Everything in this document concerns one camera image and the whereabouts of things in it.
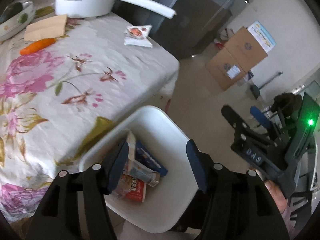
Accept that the blue cardboard food box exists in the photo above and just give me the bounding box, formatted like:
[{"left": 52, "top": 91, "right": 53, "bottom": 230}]
[{"left": 135, "top": 140, "right": 168, "bottom": 177}]

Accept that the white snack packet with picture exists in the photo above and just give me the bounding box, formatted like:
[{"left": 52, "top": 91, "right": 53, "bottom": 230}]
[{"left": 124, "top": 25, "right": 153, "bottom": 48}]

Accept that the orange plastic wrapper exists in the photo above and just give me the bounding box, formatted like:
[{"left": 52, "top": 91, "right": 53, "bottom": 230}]
[{"left": 20, "top": 38, "right": 57, "bottom": 55}]

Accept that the torn brown cardboard piece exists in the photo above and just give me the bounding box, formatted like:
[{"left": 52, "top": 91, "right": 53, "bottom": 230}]
[{"left": 24, "top": 14, "right": 68, "bottom": 41}]

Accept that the white plastic trash bin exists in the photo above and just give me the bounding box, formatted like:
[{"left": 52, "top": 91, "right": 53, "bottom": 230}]
[{"left": 79, "top": 106, "right": 198, "bottom": 233}]

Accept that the person's right hand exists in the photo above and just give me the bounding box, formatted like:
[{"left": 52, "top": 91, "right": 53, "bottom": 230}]
[{"left": 254, "top": 169, "right": 288, "bottom": 214}]

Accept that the lower cardboard box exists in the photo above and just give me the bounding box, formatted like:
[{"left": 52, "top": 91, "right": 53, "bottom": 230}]
[{"left": 205, "top": 48, "right": 246, "bottom": 91}]

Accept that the upper cardboard box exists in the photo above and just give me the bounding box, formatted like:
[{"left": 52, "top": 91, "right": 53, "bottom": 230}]
[{"left": 224, "top": 27, "right": 267, "bottom": 73}]

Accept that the blue white poster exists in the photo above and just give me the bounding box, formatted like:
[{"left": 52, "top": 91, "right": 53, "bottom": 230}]
[{"left": 247, "top": 21, "right": 276, "bottom": 54}]

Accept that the grey refrigerator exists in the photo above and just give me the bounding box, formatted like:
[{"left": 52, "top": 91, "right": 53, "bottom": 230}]
[{"left": 113, "top": 0, "right": 232, "bottom": 59}]

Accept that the floral tablecloth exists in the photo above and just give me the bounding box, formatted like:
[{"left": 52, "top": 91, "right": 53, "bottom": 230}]
[{"left": 1, "top": 14, "right": 179, "bottom": 223}]

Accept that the white bowl with green knob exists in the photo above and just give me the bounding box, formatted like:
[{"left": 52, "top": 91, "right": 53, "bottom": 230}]
[{"left": 1, "top": 1, "right": 35, "bottom": 41}]

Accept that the broom with grey handle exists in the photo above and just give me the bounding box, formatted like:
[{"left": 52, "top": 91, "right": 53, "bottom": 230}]
[{"left": 250, "top": 72, "right": 283, "bottom": 99}]

